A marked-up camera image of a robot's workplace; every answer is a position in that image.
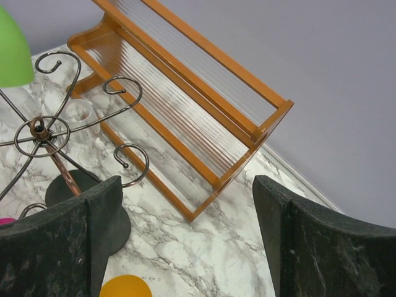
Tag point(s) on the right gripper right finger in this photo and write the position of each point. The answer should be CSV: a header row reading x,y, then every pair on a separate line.
x,y
315,251

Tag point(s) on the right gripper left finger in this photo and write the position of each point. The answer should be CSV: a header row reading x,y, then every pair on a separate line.
x,y
64,249

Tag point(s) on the green plastic wine glass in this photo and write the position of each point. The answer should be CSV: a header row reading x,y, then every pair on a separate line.
x,y
16,63

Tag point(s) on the orange plastic wine glass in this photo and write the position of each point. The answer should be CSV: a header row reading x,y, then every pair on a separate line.
x,y
125,285

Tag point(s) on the orange wooden dish rack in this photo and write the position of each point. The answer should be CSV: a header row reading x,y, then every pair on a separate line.
x,y
206,106

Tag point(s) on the left pink plastic goblet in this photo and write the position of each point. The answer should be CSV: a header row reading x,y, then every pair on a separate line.
x,y
4,221

